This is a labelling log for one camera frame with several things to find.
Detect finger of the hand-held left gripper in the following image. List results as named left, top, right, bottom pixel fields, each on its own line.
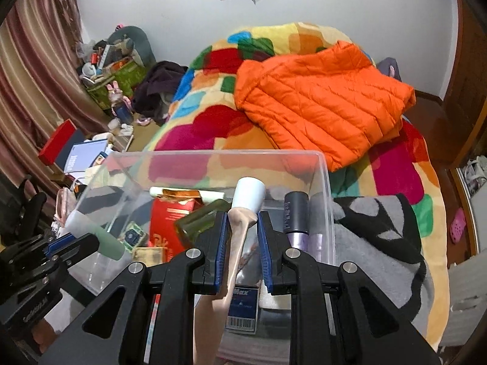
left=42, top=232, right=77, bottom=257
left=53, top=233, right=100, bottom=270

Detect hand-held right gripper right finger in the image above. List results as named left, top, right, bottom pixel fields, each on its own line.
left=257, top=211, right=436, bottom=365

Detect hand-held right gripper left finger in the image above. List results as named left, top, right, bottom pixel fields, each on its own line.
left=38, top=211, right=229, bottom=365

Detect beige cosmetic tube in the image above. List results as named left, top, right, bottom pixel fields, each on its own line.
left=192, top=177, right=266, bottom=365

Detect pale green tube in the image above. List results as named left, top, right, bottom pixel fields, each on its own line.
left=65, top=211, right=126, bottom=261

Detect green glass bottle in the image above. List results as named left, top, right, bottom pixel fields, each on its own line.
left=174, top=200, right=229, bottom=249

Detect purple cosmetic bottle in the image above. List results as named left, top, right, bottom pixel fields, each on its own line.
left=283, top=191, right=310, bottom=253

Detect yellow-green dotted box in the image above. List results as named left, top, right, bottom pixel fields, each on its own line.
left=122, top=221, right=147, bottom=248

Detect small blue box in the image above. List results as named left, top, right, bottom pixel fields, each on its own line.
left=225, top=287, right=261, bottom=335

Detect cream bar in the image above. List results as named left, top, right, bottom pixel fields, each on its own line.
left=131, top=247, right=164, bottom=267

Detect clear plastic storage box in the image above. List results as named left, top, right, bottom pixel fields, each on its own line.
left=66, top=150, right=335, bottom=301

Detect person's left hand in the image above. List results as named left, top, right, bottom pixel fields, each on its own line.
left=31, top=318, right=59, bottom=355

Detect pink pouch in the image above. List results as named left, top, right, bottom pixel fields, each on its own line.
left=56, top=188, right=79, bottom=223

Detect black mesh chair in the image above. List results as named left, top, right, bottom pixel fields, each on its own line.
left=0, top=175, right=48, bottom=244

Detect blue white notebook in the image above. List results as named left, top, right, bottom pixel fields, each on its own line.
left=63, top=140, right=111, bottom=173

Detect red box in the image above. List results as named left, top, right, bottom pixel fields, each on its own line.
left=39, top=119, right=77, bottom=166

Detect grey black patterned blanket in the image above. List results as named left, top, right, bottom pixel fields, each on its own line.
left=49, top=194, right=436, bottom=365

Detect colourful patchwork blanket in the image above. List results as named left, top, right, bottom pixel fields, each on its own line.
left=142, top=22, right=450, bottom=346

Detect orange down jacket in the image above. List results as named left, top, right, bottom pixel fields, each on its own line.
left=234, top=40, right=416, bottom=172

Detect pink bunny toy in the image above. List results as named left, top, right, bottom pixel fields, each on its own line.
left=107, top=83, right=134, bottom=122

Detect striped curtain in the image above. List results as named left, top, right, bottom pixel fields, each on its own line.
left=0, top=0, right=111, bottom=183

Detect green storage box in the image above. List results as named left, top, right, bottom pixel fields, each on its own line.
left=87, top=59, right=147, bottom=109

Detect dark clothing pile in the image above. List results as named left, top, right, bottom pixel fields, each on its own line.
left=132, top=61, right=188, bottom=124

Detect pink clog shoe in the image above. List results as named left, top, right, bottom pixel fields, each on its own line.
left=450, top=208, right=467, bottom=244

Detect grey neck pillow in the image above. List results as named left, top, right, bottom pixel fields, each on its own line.
left=107, top=26, right=156, bottom=67

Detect purple backpack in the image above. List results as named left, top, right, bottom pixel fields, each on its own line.
left=377, top=57, right=402, bottom=82

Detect white shoes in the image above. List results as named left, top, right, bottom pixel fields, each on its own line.
left=462, top=158, right=487, bottom=194

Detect wooden door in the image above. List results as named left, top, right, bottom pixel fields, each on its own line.
left=443, top=0, right=487, bottom=168

